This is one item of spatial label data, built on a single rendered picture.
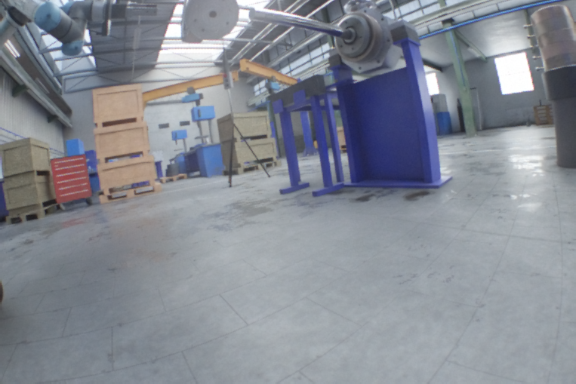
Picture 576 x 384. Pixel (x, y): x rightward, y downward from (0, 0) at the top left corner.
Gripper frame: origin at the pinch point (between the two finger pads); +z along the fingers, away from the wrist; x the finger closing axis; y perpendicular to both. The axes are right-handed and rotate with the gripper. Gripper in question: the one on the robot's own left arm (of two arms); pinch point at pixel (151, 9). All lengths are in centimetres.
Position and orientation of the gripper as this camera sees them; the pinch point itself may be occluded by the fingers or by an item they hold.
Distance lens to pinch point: 97.1
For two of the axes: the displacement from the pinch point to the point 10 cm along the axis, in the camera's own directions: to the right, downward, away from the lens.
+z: 8.5, -0.9, 5.2
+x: -4.5, -6.3, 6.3
